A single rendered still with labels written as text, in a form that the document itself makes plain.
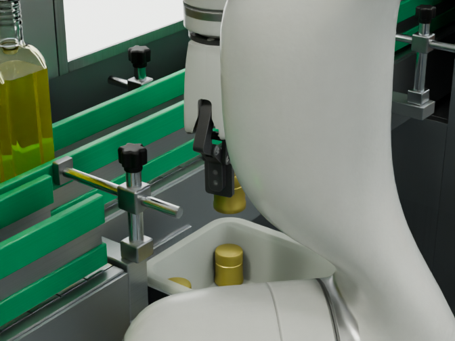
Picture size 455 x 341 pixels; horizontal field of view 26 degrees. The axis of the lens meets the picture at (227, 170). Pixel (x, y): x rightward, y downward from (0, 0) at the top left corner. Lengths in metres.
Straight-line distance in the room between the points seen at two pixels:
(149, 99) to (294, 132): 0.76
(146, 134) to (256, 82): 0.65
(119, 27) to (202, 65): 0.40
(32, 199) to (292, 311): 0.46
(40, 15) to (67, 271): 0.38
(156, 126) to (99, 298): 0.26
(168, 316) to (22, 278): 0.34
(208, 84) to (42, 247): 0.22
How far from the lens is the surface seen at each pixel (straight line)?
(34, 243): 0.94
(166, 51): 1.48
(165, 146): 1.21
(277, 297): 0.64
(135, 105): 1.26
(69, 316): 0.99
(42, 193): 1.04
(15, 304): 0.95
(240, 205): 1.05
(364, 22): 0.52
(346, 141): 0.55
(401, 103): 1.53
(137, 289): 1.05
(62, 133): 1.18
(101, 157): 1.12
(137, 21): 1.38
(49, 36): 1.26
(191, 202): 1.25
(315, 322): 0.63
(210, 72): 0.96
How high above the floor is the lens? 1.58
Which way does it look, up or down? 25 degrees down
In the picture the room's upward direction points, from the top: straight up
